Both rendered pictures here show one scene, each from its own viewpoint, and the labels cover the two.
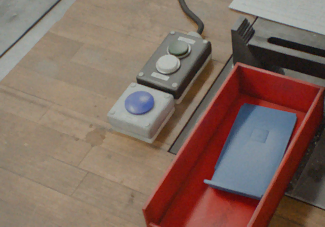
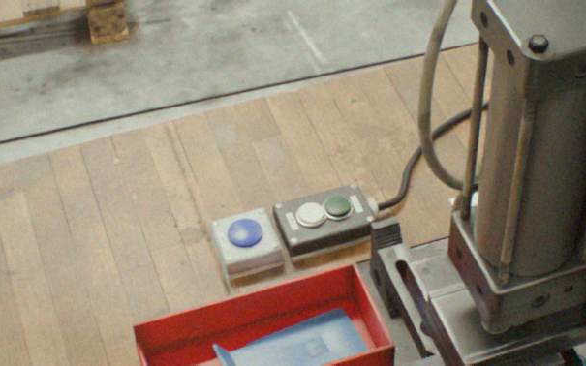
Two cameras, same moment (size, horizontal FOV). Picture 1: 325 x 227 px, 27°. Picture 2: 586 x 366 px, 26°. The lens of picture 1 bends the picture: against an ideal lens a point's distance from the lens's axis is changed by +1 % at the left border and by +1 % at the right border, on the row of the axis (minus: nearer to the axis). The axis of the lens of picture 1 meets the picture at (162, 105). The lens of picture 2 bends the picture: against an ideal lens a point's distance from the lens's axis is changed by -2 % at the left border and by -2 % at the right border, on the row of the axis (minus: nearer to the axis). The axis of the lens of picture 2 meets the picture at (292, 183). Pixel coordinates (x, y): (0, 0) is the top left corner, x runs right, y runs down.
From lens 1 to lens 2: 73 cm
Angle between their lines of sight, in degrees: 23
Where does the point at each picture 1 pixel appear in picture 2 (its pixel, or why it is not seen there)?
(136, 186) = (174, 307)
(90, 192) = (135, 282)
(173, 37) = (349, 191)
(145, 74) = (282, 208)
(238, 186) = not seen: outside the picture
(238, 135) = (299, 332)
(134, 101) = (239, 228)
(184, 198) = (196, 349)
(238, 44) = (374, 244)
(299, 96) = (380, 338)
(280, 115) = (355, 344)
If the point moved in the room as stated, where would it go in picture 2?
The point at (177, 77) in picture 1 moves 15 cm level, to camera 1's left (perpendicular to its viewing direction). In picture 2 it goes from (305, 234) to (198, 183)
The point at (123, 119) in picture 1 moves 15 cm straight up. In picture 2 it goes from (217, 237) to (207, 145)
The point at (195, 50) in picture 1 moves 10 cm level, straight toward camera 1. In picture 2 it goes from (352, 221) to (297, 275)
